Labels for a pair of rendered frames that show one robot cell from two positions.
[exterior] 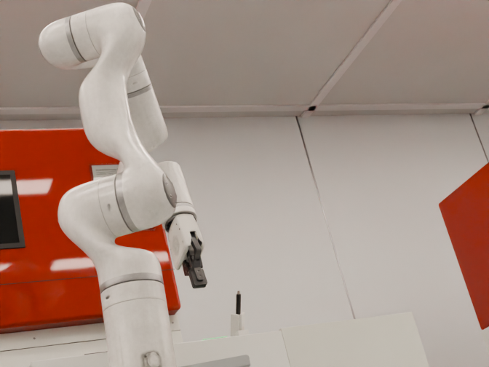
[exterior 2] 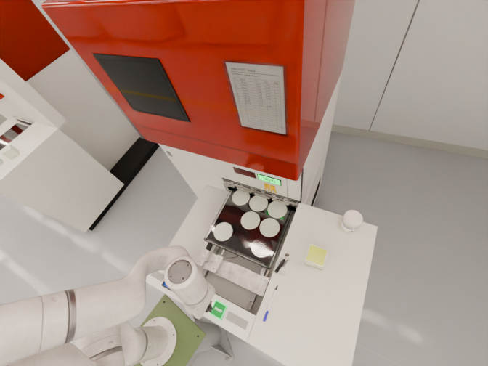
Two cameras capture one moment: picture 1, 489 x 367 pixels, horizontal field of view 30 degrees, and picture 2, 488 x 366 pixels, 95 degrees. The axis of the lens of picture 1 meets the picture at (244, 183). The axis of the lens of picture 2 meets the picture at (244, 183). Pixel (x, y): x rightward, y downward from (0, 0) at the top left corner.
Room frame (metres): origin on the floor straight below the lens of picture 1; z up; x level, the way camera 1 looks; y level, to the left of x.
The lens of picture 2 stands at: (2.15, -0.07, 1.97)
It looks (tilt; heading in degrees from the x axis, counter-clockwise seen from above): 56 degrees down; 68
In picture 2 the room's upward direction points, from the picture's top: 19 degrees counter-clockwise
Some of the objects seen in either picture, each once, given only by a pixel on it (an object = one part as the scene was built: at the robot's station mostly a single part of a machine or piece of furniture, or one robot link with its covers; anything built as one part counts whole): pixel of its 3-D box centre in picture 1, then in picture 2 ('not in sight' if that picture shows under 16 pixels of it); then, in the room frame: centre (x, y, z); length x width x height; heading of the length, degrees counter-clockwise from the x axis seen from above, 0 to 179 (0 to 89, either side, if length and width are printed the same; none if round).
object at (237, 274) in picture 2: not in sight; (232, 271); (2.08, 0.27, 0.87); 0.36 x 0.08 x 0.03; 117
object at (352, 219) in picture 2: not in sight; (351, 221); (2.61, 0.05, 1.01); 0.07 x 0.07 x 0.10
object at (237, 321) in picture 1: (241, 339); (282, 264); (2.27, 0.11, 1.03); 0.06 x 0.04 x 0.13; 27
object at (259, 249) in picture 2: not in sight; (250, 220); (2.31, 0.40, 0.90); 0.34 x 0.34 x 0.01; 27
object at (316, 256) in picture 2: not in sight; (316, 257); (2.40, 0.05, 1.00); 0.07 x 0.07 x 0.07; 27
